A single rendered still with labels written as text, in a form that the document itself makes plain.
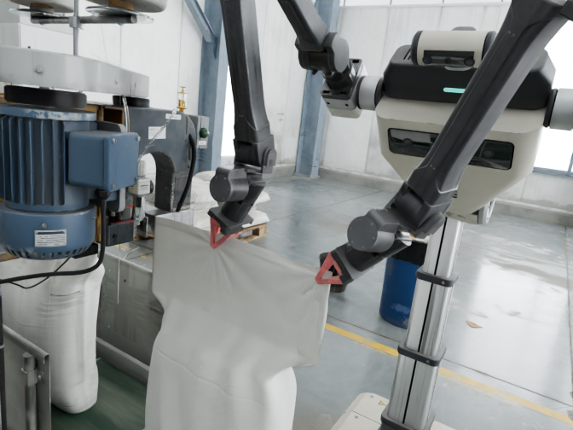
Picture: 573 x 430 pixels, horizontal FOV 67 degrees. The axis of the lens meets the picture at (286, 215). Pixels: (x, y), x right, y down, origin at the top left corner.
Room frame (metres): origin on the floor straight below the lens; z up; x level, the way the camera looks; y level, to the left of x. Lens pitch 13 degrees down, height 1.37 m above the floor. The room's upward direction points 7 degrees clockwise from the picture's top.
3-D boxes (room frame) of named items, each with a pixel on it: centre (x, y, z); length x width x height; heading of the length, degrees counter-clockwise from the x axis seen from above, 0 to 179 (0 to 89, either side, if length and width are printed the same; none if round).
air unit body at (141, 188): (1.01, 0.36, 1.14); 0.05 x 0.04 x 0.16; 149
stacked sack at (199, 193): (3.97, 0.80, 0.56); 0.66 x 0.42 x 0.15; 149
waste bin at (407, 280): (2.97, -0.96, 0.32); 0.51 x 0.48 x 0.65; 149
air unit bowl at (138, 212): (1.01, 0.35, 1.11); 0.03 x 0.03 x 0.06
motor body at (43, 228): (0.74, 0.42, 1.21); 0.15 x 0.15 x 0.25
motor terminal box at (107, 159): (0.73, 0.31, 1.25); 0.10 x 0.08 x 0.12; 174
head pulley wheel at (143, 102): (1.13, 0.42, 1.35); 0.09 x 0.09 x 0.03
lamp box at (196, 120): (1.26, 0.29, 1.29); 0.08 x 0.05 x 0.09; 59
